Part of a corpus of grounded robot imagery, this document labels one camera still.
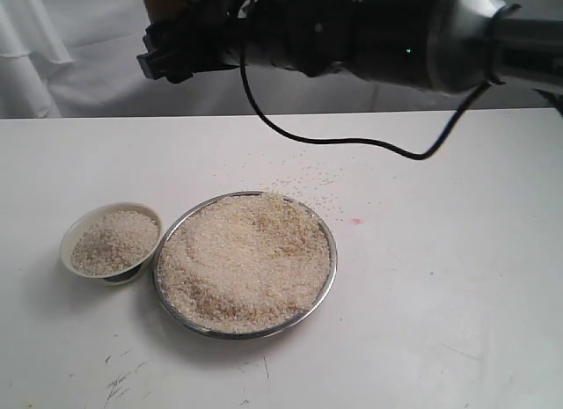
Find white backdrop curtain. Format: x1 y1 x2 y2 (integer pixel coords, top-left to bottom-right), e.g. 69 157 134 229
0 0 563 119

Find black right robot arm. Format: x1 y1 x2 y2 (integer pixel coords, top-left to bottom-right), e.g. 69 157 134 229
137 0 562 95

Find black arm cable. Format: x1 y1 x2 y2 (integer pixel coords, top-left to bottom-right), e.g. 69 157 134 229
228 0 523 161

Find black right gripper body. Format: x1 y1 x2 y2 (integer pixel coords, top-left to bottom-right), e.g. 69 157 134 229
184 0 274 74

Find rice in white bowl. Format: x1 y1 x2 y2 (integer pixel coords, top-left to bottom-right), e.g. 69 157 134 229
70 210 159 276

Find brown wooden cup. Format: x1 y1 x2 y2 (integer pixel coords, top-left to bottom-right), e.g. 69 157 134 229
143 0 198 23

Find round metal tray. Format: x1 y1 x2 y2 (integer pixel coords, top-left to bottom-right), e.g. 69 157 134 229
152 190 339 341

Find white ceramic bowl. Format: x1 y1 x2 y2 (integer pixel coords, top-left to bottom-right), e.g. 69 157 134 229
60 202 163 286

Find rice heap in tray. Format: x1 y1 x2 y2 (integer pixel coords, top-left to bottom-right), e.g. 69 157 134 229
157 194 330 334

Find spilled rice grains on table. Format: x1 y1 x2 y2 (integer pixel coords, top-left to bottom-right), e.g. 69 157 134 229
224 145 358 223

